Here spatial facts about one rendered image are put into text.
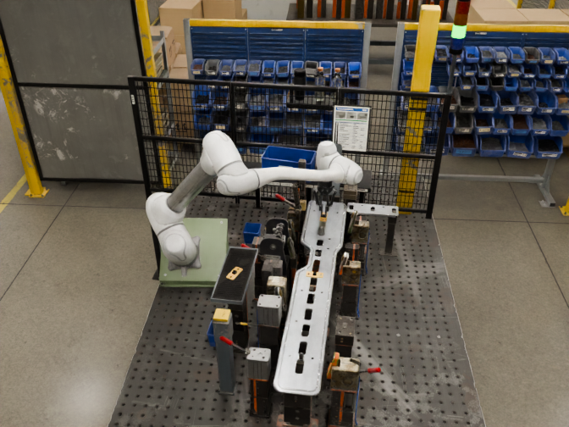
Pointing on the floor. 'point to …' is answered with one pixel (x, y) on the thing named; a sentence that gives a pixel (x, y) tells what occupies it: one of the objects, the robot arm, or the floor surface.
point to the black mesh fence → (280, 135)
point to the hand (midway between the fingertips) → (323, 210)
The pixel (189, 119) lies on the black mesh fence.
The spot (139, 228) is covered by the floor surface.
